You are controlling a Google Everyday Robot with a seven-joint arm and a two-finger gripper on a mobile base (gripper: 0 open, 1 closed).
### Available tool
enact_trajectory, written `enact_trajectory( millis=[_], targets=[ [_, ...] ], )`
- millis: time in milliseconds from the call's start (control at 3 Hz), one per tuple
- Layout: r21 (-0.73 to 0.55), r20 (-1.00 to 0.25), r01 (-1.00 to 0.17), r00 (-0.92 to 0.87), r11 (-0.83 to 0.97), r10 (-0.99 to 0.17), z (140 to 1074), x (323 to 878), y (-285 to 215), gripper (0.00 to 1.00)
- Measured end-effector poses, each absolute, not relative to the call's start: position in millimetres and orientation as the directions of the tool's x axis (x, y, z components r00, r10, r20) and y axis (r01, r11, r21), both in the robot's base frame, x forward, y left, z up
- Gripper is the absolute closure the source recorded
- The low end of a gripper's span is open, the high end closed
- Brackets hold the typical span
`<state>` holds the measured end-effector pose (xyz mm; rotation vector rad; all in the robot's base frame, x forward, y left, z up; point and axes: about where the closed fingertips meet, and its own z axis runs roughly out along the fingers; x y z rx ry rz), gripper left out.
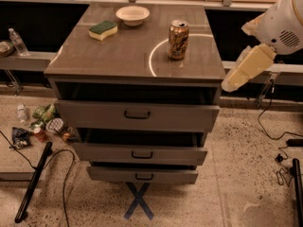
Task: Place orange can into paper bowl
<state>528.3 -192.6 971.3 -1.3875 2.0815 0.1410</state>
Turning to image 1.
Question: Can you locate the black cable left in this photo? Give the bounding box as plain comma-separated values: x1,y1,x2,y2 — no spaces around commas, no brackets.
0,130,77,227

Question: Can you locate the bowl on left shelf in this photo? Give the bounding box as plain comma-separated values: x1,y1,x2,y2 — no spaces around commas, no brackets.
0,41,14,58

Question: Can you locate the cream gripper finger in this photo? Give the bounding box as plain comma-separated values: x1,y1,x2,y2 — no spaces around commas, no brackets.
241,15,262,37
222,44,276,92

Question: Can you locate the grey drawer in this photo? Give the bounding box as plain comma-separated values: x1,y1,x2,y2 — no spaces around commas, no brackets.
87,166,198,183
73,143,207,166
55,100,220,132

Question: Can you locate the dark chip bag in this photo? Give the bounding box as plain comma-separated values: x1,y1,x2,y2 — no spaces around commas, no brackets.
11,127,30,148

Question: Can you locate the red can on floor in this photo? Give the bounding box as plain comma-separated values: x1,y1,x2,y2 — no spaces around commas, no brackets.
33,127,47,142

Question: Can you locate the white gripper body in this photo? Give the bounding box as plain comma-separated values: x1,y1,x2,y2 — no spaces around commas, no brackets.
256,0,303,55

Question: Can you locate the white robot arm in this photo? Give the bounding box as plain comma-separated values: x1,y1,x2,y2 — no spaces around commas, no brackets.
222,0,303,92

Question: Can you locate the black cable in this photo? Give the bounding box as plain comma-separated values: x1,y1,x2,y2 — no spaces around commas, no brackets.
257,79,303,187
0,130,77,227

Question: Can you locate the orange soda can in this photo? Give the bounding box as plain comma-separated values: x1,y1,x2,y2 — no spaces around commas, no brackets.
168,20,189,60

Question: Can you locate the white patterned cup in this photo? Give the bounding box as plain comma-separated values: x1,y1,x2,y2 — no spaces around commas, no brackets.
45,118,63,133

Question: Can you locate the top grey drawer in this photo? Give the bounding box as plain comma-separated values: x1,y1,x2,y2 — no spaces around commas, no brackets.
55,100,220,132

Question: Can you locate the green yellow sponge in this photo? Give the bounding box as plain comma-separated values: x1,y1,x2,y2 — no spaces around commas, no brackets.
88,21,117,41

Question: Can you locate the black bar right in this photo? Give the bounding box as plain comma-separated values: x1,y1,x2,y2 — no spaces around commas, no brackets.
291,158,303,227

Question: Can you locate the clear water bottle on shelf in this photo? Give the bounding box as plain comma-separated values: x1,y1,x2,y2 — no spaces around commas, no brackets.
9,28,29,56

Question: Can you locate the green snack bag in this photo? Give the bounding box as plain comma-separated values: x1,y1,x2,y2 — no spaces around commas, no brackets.
32,104,57,123

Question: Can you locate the white paper bowl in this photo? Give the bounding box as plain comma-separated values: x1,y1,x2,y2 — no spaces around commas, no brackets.
116,6,150,26

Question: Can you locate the grey drawer cabinet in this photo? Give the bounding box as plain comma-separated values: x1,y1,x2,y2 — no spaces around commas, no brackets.
45,3,224,172

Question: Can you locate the small bottle on floor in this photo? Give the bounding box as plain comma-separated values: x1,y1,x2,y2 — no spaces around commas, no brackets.
17,103,27,123

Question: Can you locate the bottom grey drawer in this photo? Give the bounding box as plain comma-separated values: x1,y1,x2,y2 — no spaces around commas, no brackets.
87,166,198,183

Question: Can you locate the black bar on floor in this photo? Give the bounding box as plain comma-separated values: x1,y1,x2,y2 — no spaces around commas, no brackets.
14,142,52,223

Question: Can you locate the middle grey drawer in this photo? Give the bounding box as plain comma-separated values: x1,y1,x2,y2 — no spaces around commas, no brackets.
73,143,207,166

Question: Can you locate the black cable right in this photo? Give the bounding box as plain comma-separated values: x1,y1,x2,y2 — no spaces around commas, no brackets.
257,79,303,187

